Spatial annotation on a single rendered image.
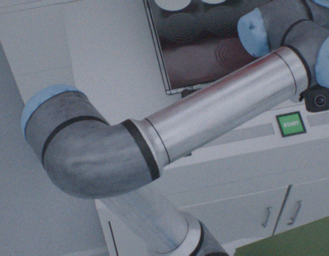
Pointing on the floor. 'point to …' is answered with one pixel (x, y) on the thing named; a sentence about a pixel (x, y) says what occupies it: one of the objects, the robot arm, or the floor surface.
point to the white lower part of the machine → (36, 48)
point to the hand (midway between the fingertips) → (299, 101)
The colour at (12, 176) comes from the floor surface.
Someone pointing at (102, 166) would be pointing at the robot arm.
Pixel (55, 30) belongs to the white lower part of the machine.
